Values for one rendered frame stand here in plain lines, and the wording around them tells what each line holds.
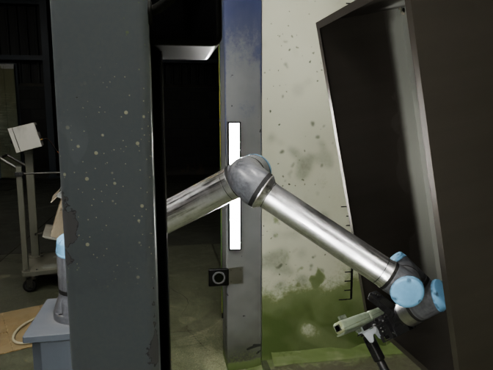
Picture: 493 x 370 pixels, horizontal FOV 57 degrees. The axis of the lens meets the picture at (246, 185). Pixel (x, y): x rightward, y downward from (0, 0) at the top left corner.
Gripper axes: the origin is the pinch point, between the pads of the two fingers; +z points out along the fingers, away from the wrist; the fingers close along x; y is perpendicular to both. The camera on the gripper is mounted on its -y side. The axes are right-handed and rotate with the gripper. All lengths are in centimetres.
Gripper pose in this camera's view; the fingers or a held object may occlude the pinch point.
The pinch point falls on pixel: (362, 329)
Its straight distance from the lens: 177.3
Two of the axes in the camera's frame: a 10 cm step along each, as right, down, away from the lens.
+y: 3.9, 8.2, -4.2
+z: -4.8, 5.7, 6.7
